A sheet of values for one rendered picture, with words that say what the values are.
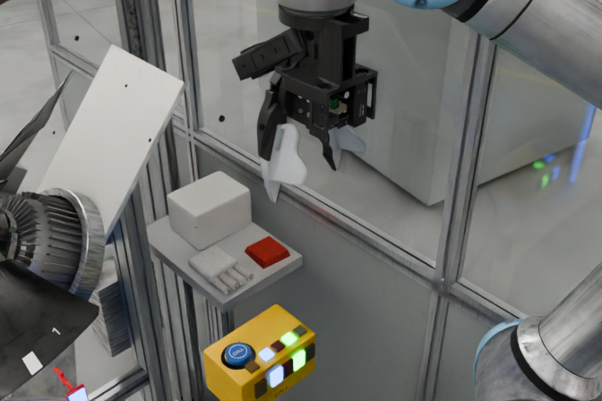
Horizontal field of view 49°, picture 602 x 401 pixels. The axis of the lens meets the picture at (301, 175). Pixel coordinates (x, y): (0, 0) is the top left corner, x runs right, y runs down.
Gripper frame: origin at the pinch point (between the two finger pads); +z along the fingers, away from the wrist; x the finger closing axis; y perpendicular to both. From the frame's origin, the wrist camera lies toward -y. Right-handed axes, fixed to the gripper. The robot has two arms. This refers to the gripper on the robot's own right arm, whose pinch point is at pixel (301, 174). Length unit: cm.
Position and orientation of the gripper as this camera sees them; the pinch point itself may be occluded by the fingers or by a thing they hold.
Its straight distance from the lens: 74.2
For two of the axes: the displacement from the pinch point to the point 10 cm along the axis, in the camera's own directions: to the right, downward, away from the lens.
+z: 0.0, 8.4, 5.4
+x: 7.3, -3.7, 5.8
